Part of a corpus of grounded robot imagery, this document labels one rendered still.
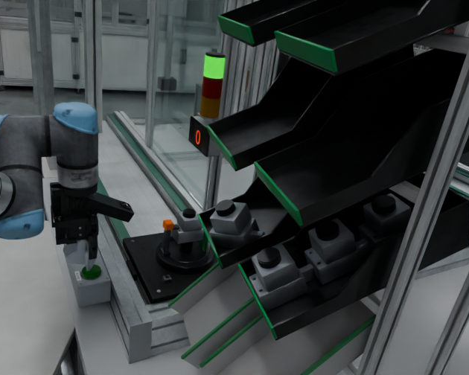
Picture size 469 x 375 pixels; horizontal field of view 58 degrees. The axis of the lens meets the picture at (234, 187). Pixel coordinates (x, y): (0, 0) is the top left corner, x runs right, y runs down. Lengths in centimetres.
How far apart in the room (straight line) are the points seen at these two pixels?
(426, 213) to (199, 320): 47
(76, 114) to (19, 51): 541
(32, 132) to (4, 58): 543
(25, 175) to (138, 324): 35
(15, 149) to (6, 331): 42
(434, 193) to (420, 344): 72
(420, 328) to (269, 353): 58
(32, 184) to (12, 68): 550
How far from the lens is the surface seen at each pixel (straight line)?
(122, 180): 153
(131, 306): 92
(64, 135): 81
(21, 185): 76
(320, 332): 68
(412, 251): 52
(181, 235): 98
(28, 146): 81
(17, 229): 75
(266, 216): 71
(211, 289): 83
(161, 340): 94
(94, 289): 99
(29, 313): 109
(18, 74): 626
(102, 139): 190
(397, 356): 111
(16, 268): 123
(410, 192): 51
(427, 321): 125
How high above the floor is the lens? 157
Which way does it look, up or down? 25 degrees down
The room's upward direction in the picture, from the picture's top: 8 degrees clockwise
